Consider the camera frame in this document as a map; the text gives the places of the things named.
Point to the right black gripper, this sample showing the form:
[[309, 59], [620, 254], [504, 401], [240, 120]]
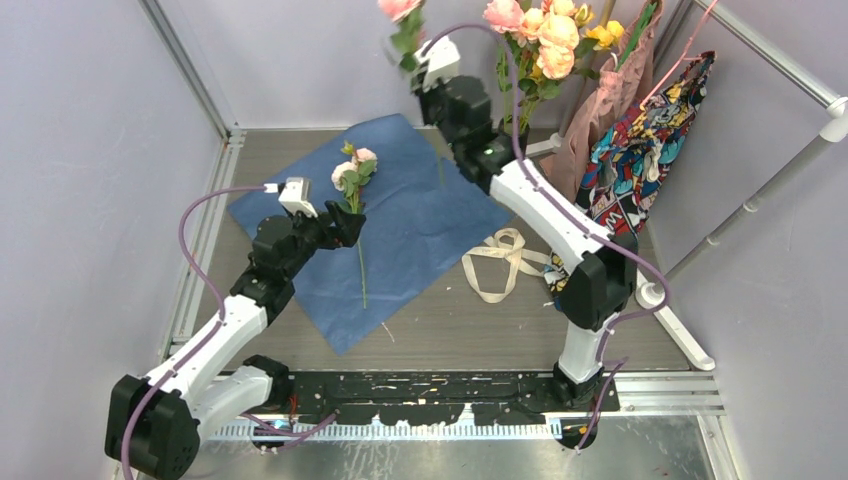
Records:
[[425, 96]]

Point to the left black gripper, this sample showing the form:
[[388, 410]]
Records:
[[344, 231]]

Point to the cream ribbon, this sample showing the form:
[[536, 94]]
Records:
[[492, 268]]

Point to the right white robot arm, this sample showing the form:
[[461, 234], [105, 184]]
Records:
[[600, 265]]

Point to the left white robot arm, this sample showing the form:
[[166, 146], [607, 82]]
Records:
[[157, 422]]

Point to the black vase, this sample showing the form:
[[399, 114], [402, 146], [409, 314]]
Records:
[[520, 136]]

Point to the yellow flowers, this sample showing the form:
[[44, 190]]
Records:
[[595, 37]]

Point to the pink garment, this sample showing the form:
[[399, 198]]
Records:
[[614, 94]]

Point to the colourful cartoon print garment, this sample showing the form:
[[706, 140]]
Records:
[[629, 164]]

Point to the green clothes hanger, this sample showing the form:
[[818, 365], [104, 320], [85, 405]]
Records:
[[644, 20]]

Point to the pink clothes hanger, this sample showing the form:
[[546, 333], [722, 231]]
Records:
[[683, 54]]

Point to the white metal clothes rack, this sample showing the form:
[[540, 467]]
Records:
[[752, 225]]

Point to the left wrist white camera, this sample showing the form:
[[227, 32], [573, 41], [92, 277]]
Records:
[[293, 196]]

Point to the white slotted cable duct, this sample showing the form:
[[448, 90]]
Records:
[[442, 432]]

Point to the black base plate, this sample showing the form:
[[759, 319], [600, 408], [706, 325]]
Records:
[[424, 398]]

